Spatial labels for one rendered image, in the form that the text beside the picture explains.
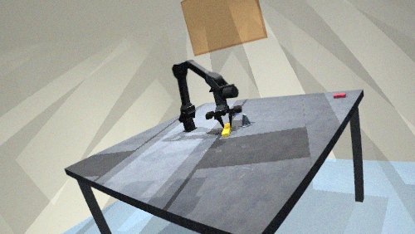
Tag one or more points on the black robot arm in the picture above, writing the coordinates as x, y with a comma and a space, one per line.
219, 87

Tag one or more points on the small red block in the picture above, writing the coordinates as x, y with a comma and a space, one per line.
336, 96

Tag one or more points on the yellow bar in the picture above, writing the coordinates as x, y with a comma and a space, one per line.
226, 131

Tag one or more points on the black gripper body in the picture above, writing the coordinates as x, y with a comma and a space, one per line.
236, 109

